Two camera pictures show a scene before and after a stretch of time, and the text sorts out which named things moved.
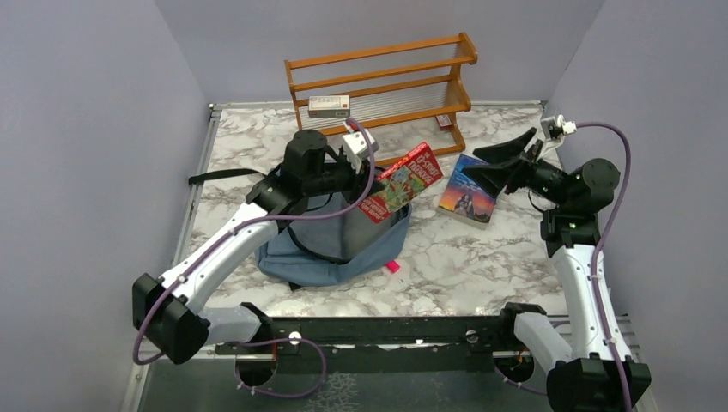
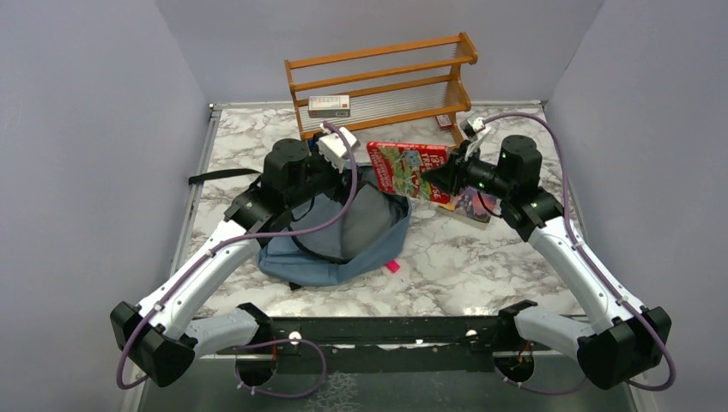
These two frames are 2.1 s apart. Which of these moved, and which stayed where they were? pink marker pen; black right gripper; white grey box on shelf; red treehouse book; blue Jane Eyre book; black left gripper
Moved: red treehouse book; black right gripper
Stayed: pink marker pen; white grey box on shelf; black left gripper; blue Jane Eyre book
